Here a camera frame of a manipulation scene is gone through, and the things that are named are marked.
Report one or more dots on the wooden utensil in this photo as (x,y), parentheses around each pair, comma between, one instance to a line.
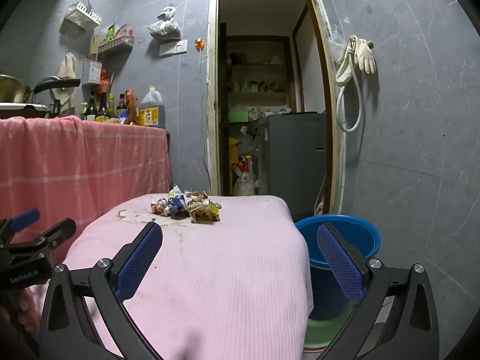
(95,45)

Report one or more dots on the wall power socket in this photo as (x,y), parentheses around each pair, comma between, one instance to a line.
(174,48)

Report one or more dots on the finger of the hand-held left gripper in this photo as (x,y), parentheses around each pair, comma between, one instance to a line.
(24,218)
(58,232)

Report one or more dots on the dark wooden door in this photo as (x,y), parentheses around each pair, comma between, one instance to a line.
(223,101)

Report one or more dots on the red checked cloth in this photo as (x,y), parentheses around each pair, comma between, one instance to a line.
(75,165)

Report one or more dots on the filled plastic bag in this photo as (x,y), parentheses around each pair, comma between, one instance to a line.
(165,26)

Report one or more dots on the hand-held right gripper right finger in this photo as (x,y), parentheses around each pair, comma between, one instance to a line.
(339,262)

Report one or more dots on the white plastic basket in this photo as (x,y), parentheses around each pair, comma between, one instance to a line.
(80,17)

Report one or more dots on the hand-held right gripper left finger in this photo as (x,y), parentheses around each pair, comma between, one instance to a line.
(138,258)

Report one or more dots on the person's left hand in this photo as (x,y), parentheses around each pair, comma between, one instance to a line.
(28,307)

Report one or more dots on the blue white wrapper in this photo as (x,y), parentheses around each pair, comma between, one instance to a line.
(176,204)

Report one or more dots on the white hanging towel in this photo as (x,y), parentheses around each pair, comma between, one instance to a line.
(67,69)

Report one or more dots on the large cooking oil jug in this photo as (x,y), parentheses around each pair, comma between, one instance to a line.
(152,110)

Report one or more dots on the red hanging bag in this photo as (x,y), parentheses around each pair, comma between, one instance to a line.
(104,81)

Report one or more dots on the green seasoning packet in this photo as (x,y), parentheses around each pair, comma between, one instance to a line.
(110,33)

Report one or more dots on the metal utensil holder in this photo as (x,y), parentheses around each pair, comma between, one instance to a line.
(92,72)

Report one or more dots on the green box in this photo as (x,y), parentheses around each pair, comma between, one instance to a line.
(238,116)

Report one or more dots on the storage shelf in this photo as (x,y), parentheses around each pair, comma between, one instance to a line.
(258,95)

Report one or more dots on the yellow cap sauce bottle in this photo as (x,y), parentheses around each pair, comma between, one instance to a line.
(111,107)

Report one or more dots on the pink floral blanket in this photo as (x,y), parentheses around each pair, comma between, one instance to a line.
(225,270)

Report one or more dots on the pink seasoning packet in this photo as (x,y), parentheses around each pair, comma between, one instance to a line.
(123,31)

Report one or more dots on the grey wall rack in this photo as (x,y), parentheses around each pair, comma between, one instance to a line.
(116,47)

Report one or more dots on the metal pot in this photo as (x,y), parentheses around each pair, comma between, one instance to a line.
(13,90)

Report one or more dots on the gas stove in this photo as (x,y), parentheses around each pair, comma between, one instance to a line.
(22,109)

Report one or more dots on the green plastic basin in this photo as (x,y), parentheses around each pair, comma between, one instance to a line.
(326,332)

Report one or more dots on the brown sauce bottle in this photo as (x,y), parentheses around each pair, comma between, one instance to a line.
(132,107)

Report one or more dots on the small red white wrapper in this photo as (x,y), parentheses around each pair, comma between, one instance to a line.
(197,195)

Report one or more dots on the clear hanging plastic bag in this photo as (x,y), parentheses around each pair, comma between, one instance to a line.
(335,43)

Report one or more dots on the red white bottle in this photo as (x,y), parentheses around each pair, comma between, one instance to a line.
(245,178)

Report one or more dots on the dark sauce bottle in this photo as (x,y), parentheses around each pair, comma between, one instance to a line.
(102,110)
(90,110)
(121,108)

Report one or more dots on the red yellow wrapper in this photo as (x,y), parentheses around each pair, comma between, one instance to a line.
(204,212)

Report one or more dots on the cream rubber gloves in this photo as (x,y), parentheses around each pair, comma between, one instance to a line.
(365,58)

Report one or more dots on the blue plastic bucket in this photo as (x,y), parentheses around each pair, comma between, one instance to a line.
(322,296)

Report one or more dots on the wooden door frame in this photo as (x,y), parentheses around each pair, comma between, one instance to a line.
(213,82)

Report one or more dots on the yellow bag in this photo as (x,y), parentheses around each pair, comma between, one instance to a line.
(234,150)

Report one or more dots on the silver red wrapper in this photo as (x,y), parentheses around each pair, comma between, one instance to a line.
(159,207)

